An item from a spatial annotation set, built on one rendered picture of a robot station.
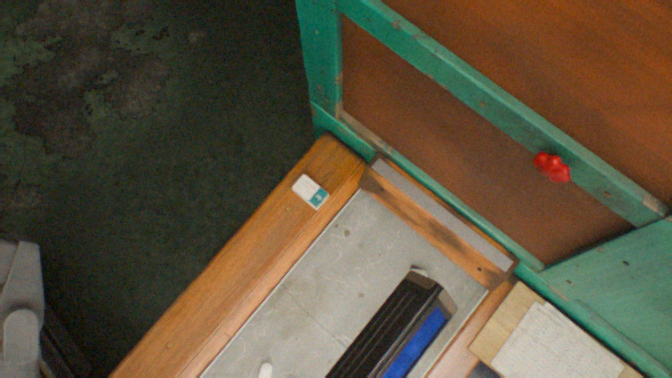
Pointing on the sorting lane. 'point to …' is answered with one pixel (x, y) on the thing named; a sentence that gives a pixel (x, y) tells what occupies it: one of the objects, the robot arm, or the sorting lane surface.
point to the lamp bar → (398, 331)
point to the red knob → (549, 165)
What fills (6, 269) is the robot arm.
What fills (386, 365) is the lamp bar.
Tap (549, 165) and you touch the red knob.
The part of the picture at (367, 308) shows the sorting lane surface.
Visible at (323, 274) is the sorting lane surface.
